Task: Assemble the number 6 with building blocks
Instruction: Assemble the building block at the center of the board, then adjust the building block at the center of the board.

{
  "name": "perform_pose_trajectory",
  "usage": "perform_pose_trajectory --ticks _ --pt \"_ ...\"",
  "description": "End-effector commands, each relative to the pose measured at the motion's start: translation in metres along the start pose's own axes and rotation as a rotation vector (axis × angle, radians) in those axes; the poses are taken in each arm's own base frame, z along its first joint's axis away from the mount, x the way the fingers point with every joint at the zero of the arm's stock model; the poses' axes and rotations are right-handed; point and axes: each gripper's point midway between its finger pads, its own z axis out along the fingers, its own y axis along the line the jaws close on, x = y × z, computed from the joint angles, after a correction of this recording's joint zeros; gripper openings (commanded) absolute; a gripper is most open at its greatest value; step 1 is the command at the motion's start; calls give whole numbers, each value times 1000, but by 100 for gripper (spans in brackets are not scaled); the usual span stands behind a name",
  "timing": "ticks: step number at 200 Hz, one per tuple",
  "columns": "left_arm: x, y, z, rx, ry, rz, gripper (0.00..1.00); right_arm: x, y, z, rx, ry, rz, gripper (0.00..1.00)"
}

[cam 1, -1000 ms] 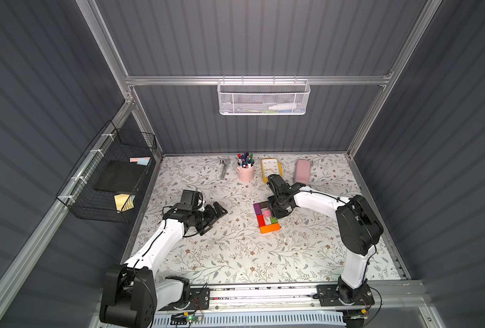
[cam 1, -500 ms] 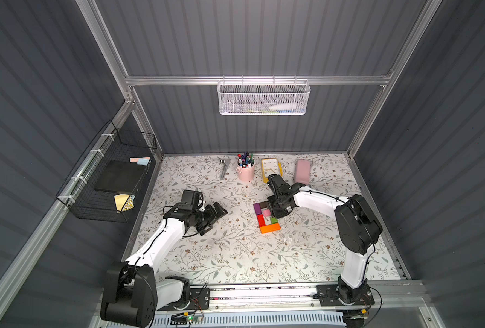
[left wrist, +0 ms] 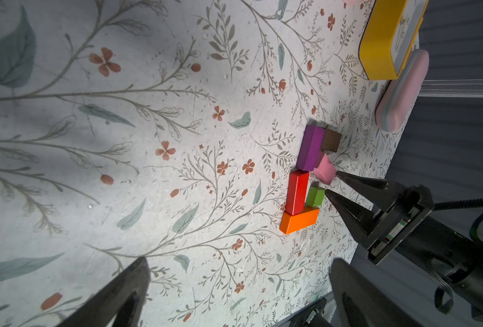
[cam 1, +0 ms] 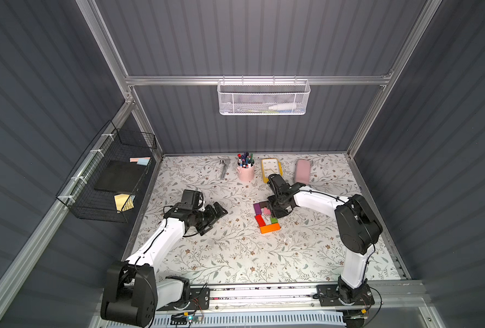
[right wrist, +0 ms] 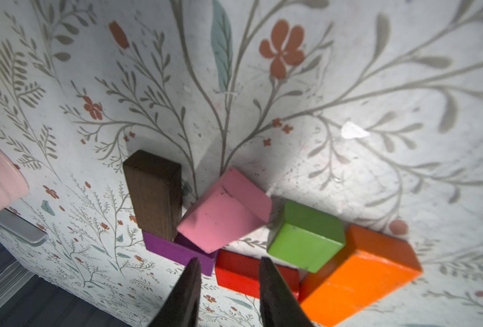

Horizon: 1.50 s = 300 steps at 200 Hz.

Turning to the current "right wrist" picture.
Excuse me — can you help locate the pink wooden block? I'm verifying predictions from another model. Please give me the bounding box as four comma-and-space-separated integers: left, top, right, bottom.
177, 168, 272, 253

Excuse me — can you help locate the red wooden block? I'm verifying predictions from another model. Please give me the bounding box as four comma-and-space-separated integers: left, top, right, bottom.
215, 249, 300, 302

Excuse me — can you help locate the green wooden block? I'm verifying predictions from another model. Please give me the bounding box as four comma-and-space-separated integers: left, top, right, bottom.
267, 200, 346, 273

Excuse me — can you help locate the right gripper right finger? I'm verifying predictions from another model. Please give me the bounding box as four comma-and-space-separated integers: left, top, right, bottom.
259, 257, 313, 327

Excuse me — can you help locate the purple wooden block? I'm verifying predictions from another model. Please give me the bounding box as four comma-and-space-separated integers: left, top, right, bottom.
142, 230, 218, 277

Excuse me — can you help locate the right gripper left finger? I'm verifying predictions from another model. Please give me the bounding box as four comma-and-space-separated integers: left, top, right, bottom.
148, 258, 201, 327

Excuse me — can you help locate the orange wooden block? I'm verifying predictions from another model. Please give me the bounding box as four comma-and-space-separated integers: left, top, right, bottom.
299, 225, 423, 326

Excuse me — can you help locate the brown wooden block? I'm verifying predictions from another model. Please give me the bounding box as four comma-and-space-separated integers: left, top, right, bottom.
123, 150, 182, 242

